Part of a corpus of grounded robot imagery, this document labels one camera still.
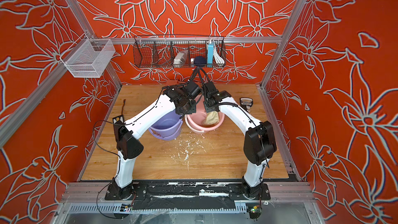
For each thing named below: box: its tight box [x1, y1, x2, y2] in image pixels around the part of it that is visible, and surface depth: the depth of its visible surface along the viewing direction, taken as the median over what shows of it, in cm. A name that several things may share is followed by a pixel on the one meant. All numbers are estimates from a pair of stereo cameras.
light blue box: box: [206, 43, 214, 68], surface depth 90 cm
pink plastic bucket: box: [184, 94, 226, 134], surface depth 79 cm
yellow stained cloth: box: [205, 110, 220, 125], surface depth 87 cm
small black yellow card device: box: [112, 115, 126, 125], surface depth 100 cm
